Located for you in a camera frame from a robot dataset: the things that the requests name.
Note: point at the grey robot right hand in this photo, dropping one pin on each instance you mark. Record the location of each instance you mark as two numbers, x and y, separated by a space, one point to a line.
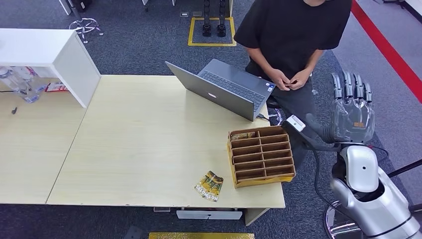
352 118

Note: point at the person's left hand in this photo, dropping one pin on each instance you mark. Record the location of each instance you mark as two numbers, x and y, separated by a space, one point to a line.
300 79

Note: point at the person's right hand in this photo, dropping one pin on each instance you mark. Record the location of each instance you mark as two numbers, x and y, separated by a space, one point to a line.
277 79

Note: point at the person's left forearm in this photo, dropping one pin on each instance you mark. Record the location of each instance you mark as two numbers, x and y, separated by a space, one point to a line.
314 61

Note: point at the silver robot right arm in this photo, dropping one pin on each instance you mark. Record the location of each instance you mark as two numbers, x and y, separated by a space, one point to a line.
362 171

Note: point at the person's right forearm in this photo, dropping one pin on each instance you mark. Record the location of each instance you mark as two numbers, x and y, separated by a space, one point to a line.
260 59

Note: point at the person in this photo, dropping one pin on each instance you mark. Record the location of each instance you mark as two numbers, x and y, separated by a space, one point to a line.
290 29

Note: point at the brown card in organizer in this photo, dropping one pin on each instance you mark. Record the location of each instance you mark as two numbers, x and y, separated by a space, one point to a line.
243 136

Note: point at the wooden slotted card organizer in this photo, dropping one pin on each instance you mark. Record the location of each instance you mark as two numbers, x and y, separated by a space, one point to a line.
260 158

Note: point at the clear plastic wrapper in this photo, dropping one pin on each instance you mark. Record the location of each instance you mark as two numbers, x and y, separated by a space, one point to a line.
315 92

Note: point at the black stool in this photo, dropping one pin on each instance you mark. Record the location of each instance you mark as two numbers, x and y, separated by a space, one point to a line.
274 115

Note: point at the grey laptop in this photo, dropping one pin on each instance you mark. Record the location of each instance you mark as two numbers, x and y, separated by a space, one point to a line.
227 85

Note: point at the black stanchion with disc base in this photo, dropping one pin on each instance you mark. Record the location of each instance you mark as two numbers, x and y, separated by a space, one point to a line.
405 169

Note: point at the black robot leg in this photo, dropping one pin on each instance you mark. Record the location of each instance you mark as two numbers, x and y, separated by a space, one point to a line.
221 30
206 29

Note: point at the grey floor outlet plate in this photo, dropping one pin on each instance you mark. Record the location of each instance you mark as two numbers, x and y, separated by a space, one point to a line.
184 14
197 14

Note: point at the wooden table leg panel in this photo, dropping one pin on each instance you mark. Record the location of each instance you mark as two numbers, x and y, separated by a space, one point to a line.
254 216

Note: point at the white drawer under table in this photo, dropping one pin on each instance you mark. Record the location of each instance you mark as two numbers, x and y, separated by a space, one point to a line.
211 215

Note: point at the chrome chair base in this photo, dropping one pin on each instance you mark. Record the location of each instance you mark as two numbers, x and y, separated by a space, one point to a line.
85 27

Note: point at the red white packet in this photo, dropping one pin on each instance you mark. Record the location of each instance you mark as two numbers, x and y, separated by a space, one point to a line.
56 87

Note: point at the white furniture leg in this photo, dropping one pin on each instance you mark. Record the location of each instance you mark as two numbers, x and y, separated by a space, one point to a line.
65 7

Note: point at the white shelf riser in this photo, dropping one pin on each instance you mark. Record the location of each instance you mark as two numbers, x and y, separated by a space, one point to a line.
39 46

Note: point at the clear plastic bottle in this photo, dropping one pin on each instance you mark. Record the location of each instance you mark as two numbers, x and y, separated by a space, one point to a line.
19 87
34 79

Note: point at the small black object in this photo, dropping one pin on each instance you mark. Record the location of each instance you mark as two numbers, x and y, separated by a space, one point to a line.
14 110

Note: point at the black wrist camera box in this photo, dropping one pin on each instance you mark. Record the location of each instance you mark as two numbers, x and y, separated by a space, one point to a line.
298 132

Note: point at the yellow floor tape frame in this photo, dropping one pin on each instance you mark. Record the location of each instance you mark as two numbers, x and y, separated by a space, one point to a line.
190 33

